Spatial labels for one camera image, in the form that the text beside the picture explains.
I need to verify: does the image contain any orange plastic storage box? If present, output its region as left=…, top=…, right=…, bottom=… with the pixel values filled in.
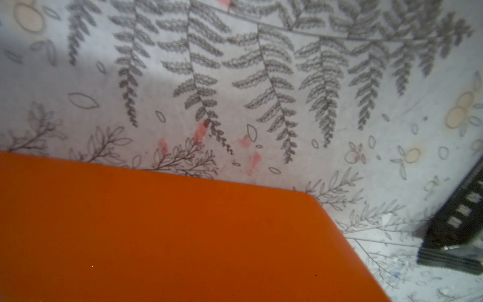
left=1, top=152, right=388, bottom=301

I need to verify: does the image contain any black cookie packet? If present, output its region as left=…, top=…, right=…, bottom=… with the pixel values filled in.
left=416, top=159, right=482, bottom=276

